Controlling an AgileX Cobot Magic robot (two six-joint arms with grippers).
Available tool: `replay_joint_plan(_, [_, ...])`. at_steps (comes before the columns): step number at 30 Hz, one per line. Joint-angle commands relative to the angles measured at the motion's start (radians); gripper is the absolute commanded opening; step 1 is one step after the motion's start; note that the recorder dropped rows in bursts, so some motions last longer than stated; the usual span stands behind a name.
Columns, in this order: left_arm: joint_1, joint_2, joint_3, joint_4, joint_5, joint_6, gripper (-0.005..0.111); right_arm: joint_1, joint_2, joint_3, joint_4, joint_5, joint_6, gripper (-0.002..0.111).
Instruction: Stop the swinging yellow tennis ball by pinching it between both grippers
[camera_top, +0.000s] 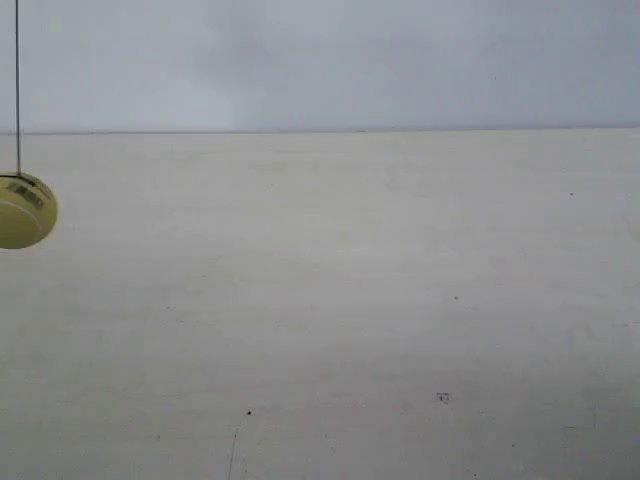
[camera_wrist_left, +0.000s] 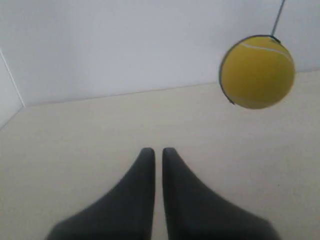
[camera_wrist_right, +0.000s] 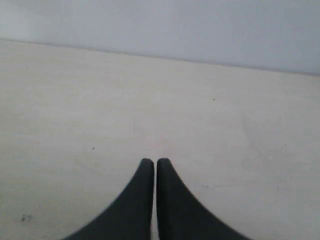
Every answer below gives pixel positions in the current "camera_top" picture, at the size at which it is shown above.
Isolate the yellow tennis ball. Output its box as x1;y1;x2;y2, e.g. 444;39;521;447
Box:
0;173;58;250

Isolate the thin black hanging string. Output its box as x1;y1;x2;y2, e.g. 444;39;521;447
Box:
14;0;23;176

